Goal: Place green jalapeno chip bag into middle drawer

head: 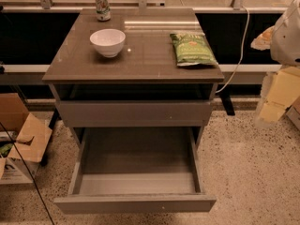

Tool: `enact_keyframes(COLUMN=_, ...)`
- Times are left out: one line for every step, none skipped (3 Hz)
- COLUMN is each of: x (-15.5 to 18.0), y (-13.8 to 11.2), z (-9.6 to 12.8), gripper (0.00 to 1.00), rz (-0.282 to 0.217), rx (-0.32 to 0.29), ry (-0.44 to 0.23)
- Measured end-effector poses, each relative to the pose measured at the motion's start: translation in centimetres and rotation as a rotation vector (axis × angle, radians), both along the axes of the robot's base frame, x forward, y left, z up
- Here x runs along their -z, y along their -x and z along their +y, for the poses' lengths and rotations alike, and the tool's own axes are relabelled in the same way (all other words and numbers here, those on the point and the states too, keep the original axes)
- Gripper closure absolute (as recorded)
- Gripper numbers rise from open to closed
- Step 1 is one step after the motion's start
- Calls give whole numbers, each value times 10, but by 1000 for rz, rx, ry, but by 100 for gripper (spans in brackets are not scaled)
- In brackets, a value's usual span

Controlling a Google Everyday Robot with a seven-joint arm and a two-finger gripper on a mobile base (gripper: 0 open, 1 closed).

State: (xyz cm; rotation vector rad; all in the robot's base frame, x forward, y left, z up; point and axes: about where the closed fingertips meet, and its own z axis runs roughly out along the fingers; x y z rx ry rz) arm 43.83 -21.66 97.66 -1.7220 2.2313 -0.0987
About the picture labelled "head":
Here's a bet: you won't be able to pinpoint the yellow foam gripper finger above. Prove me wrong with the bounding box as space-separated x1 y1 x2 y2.
254 67 300 128

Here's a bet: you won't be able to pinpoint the green jalapeno chip bag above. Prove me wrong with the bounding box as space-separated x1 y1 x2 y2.
170 31 218 67

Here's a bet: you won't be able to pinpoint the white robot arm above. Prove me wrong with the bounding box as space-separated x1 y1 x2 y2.
251 0 300 128

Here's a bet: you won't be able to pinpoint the grey drawer cabinet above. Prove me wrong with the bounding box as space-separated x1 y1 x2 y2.
43 8 223 140

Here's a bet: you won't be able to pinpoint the open grey middle drawer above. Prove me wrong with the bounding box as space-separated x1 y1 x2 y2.
54 127 216 214

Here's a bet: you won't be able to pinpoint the closed grey top drawer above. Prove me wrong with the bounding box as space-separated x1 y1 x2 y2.
56 101 212 128

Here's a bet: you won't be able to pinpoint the cardboard box at right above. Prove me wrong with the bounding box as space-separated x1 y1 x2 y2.
287 97 300 130

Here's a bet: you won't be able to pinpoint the white ceramic bowl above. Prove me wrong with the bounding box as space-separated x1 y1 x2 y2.
90 29 126 58

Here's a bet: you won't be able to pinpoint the open cardboard box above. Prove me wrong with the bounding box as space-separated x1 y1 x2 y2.
0 93 53 185

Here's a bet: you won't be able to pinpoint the white cable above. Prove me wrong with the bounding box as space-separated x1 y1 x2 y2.
215 6 251 95

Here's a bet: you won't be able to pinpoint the black cable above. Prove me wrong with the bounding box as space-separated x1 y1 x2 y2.
0 122 56 225

